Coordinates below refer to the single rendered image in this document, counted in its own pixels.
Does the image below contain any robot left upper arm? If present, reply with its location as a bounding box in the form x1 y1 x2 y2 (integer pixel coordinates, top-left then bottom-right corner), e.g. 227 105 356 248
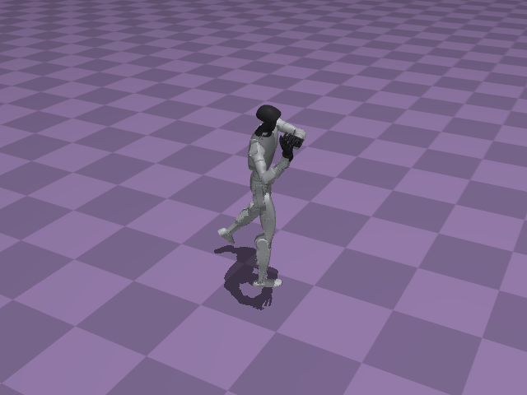
276 118 297 136

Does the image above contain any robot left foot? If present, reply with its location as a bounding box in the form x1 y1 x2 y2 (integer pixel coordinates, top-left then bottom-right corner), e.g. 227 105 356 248
218 228 235 244

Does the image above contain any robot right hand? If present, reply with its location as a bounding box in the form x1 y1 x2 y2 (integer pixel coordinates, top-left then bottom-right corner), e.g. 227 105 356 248
279 132 297 161

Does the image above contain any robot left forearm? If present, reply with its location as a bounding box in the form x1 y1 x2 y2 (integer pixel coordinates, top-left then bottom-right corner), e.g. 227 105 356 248
293 128 305 150

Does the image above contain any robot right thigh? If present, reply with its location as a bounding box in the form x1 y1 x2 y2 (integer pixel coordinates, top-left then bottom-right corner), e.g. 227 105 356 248
253 188 276 247

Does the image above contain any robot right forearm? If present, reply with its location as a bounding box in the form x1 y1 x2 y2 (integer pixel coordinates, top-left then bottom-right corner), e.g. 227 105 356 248
260 157 291 184

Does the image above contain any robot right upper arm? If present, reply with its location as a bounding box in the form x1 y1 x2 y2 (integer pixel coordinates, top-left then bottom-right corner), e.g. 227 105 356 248
249 142 275 185

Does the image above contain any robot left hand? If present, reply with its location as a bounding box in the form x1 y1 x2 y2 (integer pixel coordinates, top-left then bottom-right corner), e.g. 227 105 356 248
285 135 303 148

